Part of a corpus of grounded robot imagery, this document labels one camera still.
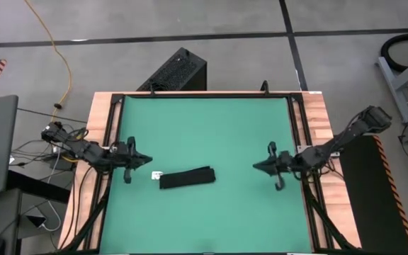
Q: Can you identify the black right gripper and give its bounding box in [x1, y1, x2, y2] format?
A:
[252, 141, 300, 192]

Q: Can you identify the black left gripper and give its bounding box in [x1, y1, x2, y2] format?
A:
[110, 136, 154, 185]

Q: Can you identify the black towel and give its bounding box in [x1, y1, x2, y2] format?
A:
[151, 165, 217, 191]

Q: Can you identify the green table mat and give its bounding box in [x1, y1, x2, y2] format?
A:
[98, 96, 313, 254]

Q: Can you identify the black computer tower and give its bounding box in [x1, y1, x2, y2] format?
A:
[136, 47, 208, 92]

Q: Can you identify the large black orange-striped floor mat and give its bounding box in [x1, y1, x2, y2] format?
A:
[340, 135, 408, 255]

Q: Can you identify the grey power adapter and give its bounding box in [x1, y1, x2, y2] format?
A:
[24, 211, 48, 230]

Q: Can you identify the grey desk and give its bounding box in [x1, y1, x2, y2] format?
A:
[0, 169, 71, 255]

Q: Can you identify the grey metal stand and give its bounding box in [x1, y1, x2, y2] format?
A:
[375, 49, 408, 125]

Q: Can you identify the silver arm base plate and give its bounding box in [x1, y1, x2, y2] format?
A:
[297, 144, 341, 157]

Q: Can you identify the black metal table frame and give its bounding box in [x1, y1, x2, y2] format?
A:
[59, 90, 363, 255]

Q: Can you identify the white charging cable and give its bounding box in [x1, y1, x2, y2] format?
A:
[42, 199, 63, 233]

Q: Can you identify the yellow cable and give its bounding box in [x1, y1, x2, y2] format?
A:
[23, 0, 74, 123]

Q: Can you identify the black hose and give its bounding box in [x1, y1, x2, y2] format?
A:
[380, 33, 408, 74]

